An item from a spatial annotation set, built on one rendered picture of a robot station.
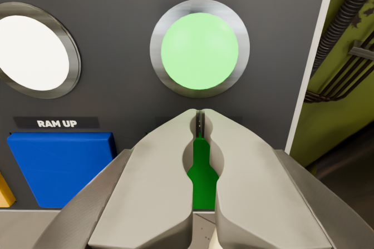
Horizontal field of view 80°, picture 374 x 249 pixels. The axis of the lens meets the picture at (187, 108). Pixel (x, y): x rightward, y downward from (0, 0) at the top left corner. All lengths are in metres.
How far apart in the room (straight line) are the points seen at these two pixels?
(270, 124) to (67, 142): 0.14
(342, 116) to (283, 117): 0.41
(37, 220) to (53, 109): 1.24
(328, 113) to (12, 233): 1.39
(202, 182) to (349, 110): 0.42
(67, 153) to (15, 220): 1.29
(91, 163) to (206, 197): 0.09
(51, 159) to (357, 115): 0.53
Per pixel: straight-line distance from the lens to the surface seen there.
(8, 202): 0.26
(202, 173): 0.18
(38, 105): 0.18
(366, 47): 0.43
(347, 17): 0.38
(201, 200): 0.20
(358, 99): 0.53
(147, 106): 0.15
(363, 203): 0.57
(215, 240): 0.55
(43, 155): 0.20
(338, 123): 0.60
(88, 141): 0.17
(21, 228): 1.44
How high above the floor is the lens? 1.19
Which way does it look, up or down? 59 degrees down
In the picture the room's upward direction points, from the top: 3 degrees counter-clockwise
